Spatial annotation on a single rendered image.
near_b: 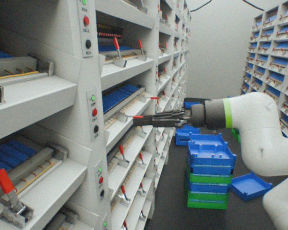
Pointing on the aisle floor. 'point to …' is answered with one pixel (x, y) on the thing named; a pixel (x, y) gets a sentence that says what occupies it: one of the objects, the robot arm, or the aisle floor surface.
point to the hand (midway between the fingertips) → (143, 120)
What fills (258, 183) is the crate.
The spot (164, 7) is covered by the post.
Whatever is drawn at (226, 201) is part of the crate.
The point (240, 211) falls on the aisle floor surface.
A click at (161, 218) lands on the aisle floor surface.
